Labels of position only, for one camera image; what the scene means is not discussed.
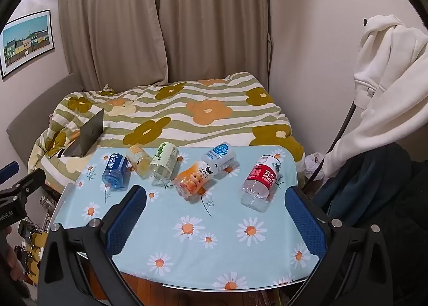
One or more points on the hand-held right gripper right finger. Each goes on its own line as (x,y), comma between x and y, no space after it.
(304,222)

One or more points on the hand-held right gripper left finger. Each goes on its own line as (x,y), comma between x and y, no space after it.
(127,217)

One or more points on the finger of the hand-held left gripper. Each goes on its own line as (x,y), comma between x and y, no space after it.
(8,172)
(25,184)

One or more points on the person's left hand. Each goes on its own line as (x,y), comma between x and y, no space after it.
(11,261)

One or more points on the yellow plastic object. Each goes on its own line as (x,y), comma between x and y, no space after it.
(35,242)

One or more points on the blue label plastic bottle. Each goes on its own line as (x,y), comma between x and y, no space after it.
(115,172)

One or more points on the grey padded headboard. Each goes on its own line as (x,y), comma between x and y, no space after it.
(30,119)

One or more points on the yellow drink bottle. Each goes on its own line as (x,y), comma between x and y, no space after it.
(140,160)

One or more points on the white crumpled bag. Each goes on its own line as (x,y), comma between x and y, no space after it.
(312,164)

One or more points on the red label water bottle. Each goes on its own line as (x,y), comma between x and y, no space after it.
(262,177)

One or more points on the green label clear bottle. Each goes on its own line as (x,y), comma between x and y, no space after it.
(164,163)

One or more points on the orange cartoon print bottle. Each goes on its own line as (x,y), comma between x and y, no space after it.
(194,180)

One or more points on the dark grey laptop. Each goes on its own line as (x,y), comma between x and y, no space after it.
(87,135)

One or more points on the light blue daisy tablecloth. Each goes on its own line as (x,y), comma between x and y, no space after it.
(200,252)

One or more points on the dark blue jacket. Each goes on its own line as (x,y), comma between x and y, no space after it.
(384,189)

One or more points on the black coat rack pole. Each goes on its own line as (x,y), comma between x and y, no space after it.
(335,140)

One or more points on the white blue label bottle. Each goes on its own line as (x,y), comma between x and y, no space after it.
(220,157)

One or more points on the striped floral blanket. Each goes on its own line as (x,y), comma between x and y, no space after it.
(207,125)

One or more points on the white hoodie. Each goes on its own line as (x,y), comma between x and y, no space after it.
(394,92)

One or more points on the beige curtain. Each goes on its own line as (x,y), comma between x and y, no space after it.
(214,18)
(110,25)

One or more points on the wall poster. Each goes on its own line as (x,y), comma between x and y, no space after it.
(28,42)

